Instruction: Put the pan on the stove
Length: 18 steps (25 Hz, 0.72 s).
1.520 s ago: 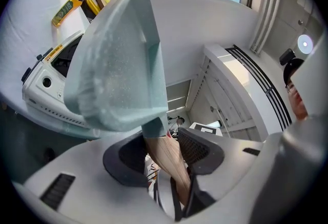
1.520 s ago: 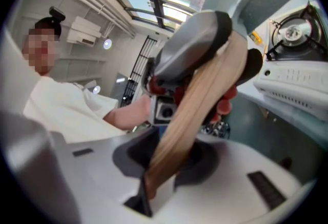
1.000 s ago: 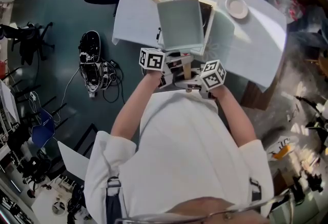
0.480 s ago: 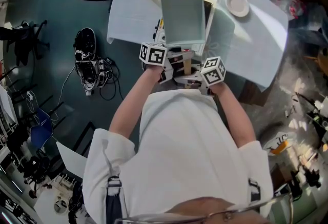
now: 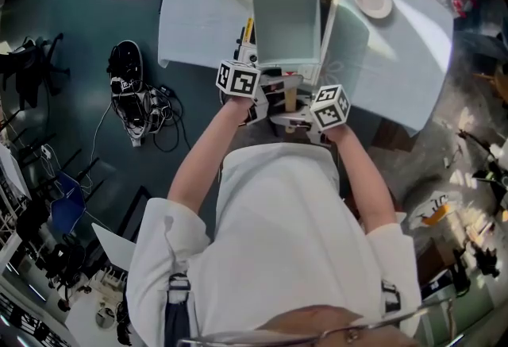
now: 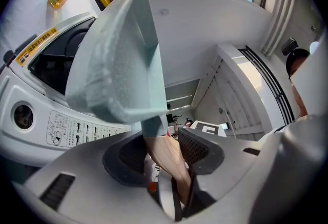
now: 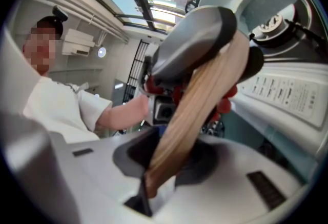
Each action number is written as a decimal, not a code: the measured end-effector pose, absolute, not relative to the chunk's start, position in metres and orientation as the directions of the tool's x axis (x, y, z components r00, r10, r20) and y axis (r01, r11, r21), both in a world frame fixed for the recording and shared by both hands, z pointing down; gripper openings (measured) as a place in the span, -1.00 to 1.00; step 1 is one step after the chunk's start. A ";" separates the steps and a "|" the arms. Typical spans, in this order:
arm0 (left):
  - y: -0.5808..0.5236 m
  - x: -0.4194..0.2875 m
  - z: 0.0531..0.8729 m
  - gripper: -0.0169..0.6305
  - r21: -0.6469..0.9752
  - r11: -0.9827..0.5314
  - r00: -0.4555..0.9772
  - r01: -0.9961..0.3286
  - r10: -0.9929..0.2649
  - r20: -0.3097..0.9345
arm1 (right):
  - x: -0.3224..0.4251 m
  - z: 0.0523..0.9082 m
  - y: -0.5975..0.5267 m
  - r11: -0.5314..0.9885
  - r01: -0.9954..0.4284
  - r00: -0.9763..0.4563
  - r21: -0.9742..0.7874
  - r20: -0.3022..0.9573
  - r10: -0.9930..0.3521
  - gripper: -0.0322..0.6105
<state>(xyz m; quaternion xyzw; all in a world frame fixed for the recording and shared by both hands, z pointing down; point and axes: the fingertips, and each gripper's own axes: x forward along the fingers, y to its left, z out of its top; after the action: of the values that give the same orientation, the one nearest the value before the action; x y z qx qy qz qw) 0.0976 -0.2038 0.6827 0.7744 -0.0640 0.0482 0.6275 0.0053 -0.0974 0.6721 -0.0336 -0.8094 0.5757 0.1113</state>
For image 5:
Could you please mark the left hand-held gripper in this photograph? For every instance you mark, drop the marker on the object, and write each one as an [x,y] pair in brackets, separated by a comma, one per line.
[238,79]

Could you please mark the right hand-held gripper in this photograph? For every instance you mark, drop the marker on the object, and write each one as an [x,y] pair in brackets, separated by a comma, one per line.
[329,107]

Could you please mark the white square pan wooden handle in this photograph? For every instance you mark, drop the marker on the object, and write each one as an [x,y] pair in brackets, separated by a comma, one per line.
[285,28]

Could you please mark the person's left forearm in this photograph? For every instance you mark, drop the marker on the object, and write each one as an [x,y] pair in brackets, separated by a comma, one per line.
[202,155]

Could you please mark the person's right forearm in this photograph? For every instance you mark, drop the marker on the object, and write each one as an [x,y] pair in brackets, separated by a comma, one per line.
[361,178]

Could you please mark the brown wooden slatted panel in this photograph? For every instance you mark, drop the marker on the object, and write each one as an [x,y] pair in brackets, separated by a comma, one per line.
[393,139]

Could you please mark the white table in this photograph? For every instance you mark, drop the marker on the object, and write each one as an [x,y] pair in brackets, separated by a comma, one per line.
[198,20]

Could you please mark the person's white shirt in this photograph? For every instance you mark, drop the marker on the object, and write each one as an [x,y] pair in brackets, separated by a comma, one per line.
[278,226]

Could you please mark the black white electronic device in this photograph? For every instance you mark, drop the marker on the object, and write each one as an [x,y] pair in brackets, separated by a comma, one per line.
[135,119]

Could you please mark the black oval case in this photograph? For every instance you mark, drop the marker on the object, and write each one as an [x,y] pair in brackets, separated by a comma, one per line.
[129,55]

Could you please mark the white round object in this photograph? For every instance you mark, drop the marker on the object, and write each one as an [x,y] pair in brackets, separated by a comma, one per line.
[424,206]

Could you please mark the orange tool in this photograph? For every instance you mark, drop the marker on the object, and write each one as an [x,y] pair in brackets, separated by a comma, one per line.
[434,215]

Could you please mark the wooden chair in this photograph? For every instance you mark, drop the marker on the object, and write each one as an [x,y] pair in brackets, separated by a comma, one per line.
[494,83]

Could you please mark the person's face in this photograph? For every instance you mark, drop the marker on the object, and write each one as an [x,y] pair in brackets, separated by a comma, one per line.
[309,323]

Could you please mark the white desk panel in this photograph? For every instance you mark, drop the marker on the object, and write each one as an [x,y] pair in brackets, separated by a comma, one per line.
[115,246]

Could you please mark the blue chair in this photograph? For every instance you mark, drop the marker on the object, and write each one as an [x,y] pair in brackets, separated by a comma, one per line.
[69,206]

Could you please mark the white power adapter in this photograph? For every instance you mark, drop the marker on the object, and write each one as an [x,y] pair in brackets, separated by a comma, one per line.
[47,151]

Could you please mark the black office chair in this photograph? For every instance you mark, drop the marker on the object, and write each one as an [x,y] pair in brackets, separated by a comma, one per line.
[28,71]

